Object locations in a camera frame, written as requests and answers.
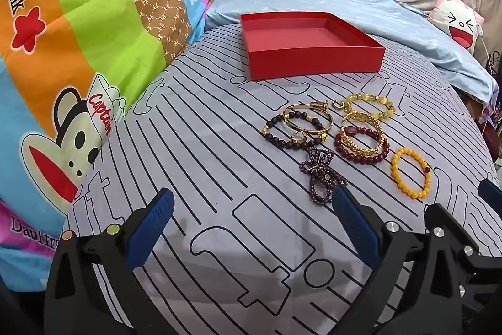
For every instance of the thin gold bangle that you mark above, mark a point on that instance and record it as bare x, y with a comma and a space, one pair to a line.
291, 110

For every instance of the grey striped bed sheet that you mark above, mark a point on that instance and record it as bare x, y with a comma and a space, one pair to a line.
196, 123

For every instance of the red shallow box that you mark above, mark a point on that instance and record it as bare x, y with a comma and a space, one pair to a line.
298, 36

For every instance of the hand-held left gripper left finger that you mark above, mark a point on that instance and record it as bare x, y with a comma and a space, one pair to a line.
155, 225

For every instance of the colourful cartoon quilt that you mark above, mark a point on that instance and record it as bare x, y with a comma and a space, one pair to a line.
78, 5

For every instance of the light blue blanket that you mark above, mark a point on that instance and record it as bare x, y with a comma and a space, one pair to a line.
392, 17

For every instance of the gold hoop earring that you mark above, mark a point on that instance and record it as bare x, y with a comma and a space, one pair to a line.
336, 106
323, 104
299, 136

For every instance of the pink cartoon face pillow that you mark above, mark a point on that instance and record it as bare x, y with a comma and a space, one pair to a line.
459, 25

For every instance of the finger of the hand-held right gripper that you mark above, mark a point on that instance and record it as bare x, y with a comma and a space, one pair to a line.
445, 240
492, 190

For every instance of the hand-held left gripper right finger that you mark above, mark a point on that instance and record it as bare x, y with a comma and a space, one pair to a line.
355, 221

